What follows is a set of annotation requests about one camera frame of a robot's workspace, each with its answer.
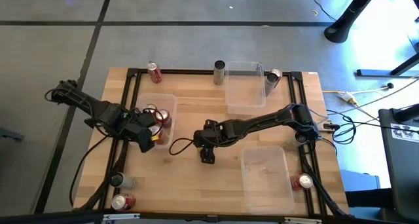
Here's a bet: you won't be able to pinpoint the red can blue label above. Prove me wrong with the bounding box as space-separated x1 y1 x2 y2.
156 108 173 129
143 102 158 115
149 124 170 145

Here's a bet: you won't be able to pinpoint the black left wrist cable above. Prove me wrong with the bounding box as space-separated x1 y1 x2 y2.
143 108 165 143

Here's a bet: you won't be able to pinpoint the black desk foot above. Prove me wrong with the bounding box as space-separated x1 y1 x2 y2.
355 52 419 77

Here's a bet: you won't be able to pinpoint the black floor cables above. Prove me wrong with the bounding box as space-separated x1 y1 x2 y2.
325 109 357 145

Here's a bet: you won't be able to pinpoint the grey floor object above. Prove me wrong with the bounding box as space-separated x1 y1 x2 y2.
0 127 24 141

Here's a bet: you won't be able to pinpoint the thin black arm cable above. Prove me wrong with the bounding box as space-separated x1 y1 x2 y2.
69 134 111 208

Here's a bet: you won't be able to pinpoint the black case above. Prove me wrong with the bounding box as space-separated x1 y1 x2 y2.
378 103 419 222

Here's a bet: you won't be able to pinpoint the thick black base cable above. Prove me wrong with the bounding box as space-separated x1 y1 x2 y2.
80 141 130 212
301 141 351 218

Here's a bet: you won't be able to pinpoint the white metal bracket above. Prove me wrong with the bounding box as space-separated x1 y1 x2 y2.
283 217 323 224
103 213 141 222

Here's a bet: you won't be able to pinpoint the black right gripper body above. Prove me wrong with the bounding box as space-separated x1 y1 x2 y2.
193 119 230 149

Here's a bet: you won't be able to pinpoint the white can black top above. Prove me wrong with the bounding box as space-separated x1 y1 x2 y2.
264 71 279 97
283 130 308 151
213 60 227 86
109 172 137 190

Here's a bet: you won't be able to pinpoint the grey blue floor box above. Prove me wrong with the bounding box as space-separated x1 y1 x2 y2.
340 170 381 191

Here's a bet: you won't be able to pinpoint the white marker tag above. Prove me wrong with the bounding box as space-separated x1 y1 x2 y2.
390 122 419 143

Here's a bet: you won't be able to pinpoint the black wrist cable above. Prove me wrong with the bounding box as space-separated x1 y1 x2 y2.
169 138 197 156
143 108 165 143

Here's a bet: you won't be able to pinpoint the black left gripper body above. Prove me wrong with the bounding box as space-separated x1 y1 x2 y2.
119 109 158 141

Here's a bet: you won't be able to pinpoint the black metal table frame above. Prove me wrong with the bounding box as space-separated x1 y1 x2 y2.
98 67 351 223

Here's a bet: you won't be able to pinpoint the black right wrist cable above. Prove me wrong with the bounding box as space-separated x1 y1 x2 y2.
169 138 197 156

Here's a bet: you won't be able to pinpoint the clear plastic bin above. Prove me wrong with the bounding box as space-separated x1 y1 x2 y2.
240 145 295 215
224 60 266 107
130 92 178 149

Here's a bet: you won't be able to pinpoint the black stand leg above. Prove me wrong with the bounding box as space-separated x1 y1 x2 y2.
323 0 382 44

